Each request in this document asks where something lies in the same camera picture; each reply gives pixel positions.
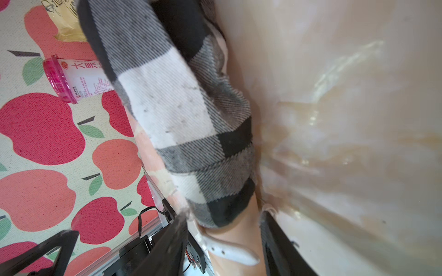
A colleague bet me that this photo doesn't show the black white plaid shirt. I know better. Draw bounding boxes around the black white plaid shirt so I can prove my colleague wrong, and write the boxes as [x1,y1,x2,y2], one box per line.
[77,1,255,228]

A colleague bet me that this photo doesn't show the mannequin hand and forearm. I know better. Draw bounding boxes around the mannequin hand and forearm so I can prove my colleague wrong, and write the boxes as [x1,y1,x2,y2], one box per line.
[125,109,266,276]

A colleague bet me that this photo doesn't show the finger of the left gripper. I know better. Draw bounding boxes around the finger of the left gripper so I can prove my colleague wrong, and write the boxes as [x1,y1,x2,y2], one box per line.
[1,230,79,276]

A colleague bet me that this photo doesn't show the yellow green chips bag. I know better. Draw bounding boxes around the yellow green chips bag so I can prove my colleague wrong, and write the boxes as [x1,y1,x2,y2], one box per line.
[40,0,87,42]

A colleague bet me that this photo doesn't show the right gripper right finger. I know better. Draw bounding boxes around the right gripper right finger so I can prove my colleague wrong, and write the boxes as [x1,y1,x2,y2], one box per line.
[260,211,317,276]

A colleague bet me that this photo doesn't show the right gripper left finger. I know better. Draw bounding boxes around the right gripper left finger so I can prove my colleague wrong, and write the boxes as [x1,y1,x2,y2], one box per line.
[132,214,188,276]

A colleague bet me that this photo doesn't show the rose gold wrist watch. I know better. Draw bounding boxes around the rose gold wrist watch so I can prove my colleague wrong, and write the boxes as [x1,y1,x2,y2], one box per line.
[187,204,278,267]

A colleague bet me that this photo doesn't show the pink lid drink cup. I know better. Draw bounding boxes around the pink lid drink cup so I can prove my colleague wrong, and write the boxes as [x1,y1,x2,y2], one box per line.
[43,55,113,104]

